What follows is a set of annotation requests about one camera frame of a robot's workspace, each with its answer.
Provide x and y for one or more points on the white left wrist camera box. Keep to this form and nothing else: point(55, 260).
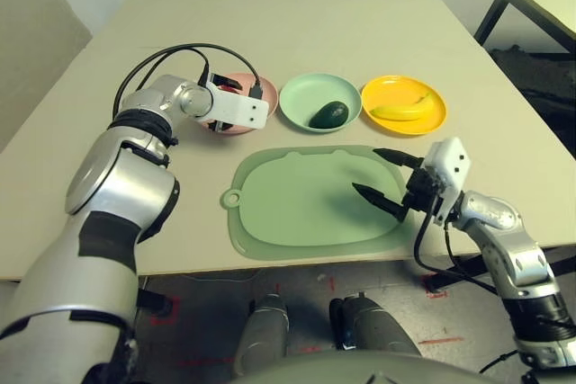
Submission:
point(238, 107)

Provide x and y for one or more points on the grey right robot leg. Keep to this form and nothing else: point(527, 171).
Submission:
point(373, 325)

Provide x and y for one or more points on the red watermelon slice toy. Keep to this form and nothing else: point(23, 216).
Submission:
point(231, 85)

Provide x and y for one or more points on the yellow round plate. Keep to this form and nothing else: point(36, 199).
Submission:
point(387, 89)

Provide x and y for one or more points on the dark green toy avocado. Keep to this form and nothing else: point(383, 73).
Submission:
point(328, 115)

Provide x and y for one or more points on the grey robot torso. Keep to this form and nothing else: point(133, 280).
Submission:
point(315, 370)

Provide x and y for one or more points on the pink round plate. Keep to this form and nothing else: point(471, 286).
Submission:
point(247, 79)

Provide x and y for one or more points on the yellow toy banana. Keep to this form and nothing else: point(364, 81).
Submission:
point(405, 113)

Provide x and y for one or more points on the grey left robot leg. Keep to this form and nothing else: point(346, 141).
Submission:
point(263, 330)

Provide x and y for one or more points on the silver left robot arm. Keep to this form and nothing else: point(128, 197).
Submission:
point(112, 177)

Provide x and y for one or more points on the green silicone tray mat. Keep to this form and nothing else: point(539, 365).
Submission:
point(292, 204)

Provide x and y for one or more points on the grey robot leg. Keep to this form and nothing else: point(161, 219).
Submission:
point(263, 330)
point(373, 325)

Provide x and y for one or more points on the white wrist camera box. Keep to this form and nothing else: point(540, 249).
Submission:
point(450, 161)
point(238, 107)

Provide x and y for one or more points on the mint green round plate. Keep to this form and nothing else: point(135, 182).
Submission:
point(301, 96)

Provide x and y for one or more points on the side table with dark frame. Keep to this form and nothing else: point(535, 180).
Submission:
point(540, 2)

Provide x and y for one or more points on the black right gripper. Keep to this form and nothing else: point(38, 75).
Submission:
point(423, 186)

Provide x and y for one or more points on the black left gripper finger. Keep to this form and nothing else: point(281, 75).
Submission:
point(218, 80)
point(220, 127)

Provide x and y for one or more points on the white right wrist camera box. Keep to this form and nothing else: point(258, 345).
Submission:
point(450, 161)

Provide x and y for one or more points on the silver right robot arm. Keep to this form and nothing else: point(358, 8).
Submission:
point(517, 258)

